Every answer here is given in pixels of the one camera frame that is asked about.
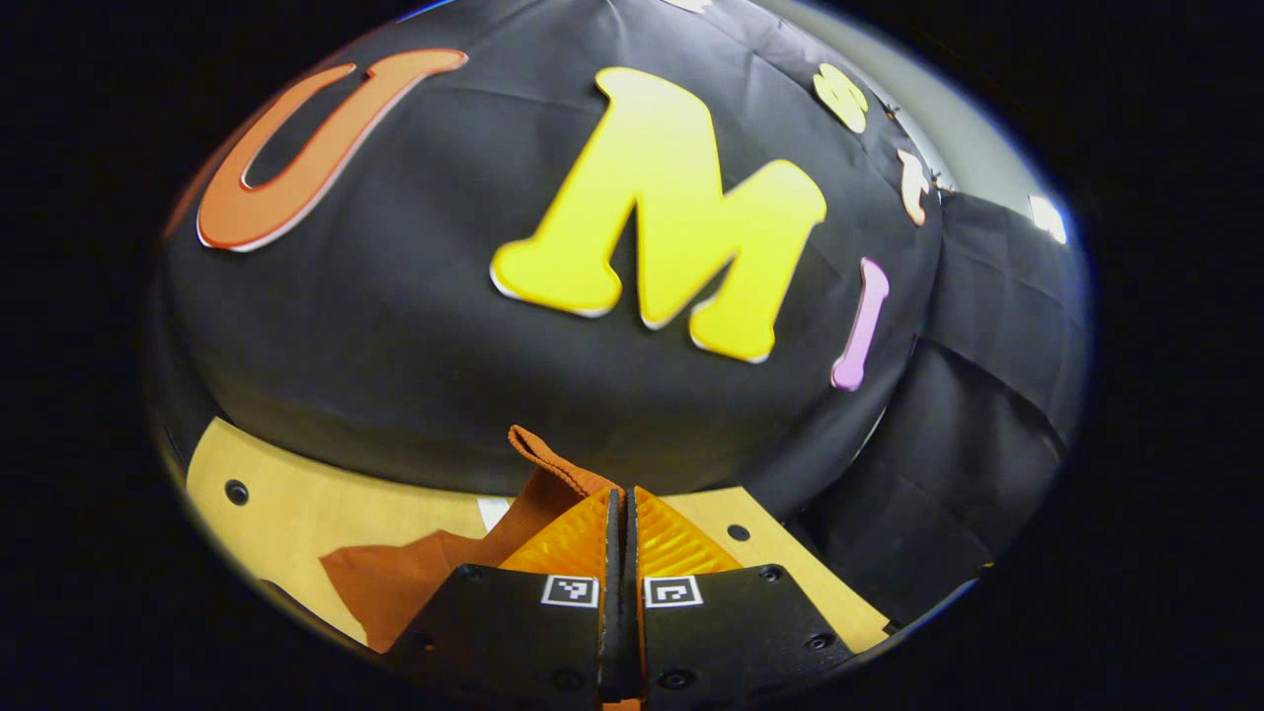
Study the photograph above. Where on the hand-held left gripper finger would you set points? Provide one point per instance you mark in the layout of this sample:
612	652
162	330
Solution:
612	553
632	553

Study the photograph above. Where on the black backdrop cloth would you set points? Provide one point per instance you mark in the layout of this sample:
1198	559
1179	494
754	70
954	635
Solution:
444	375

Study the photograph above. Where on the white label sticker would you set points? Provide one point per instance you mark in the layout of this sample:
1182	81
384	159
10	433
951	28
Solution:
491	511

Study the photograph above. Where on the orange shirt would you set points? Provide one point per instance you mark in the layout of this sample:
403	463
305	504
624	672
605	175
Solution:
434	583

